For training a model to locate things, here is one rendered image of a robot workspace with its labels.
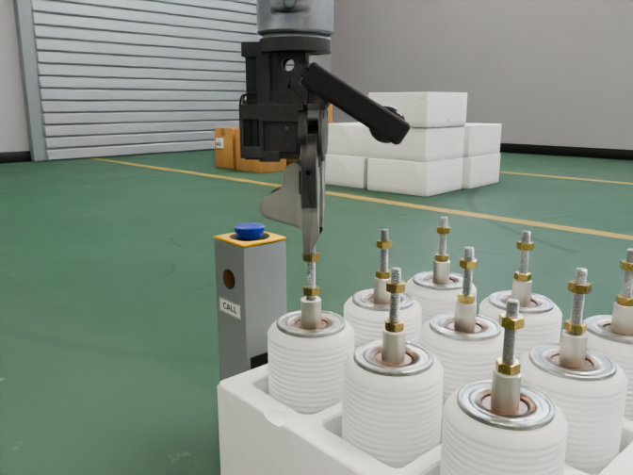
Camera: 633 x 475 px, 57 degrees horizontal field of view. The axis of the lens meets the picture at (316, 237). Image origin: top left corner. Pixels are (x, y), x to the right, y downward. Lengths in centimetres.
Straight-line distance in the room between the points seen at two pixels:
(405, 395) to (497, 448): 10
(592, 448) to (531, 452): 13
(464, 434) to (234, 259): 40
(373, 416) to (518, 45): 577
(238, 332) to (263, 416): 19
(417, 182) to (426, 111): 37
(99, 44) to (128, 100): 53
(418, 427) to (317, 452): 10
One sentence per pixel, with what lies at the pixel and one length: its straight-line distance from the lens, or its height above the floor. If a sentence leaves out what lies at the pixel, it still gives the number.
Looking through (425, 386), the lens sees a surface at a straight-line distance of 54.
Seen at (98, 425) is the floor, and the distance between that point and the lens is 101.
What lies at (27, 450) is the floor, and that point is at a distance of 99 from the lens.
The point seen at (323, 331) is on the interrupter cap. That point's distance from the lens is 63.
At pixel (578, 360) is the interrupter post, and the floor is 26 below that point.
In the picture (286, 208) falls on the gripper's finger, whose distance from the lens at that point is 59.
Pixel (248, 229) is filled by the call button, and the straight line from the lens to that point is 76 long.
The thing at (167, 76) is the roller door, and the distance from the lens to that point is 601.
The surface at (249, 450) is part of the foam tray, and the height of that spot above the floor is 12.
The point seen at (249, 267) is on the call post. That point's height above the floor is 28.
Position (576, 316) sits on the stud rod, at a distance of 59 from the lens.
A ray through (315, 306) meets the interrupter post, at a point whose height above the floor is 28.
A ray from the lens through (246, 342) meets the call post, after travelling 78.
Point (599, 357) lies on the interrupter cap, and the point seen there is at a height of 25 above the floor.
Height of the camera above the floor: 49
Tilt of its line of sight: 13 degrees down
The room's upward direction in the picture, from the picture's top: straight up
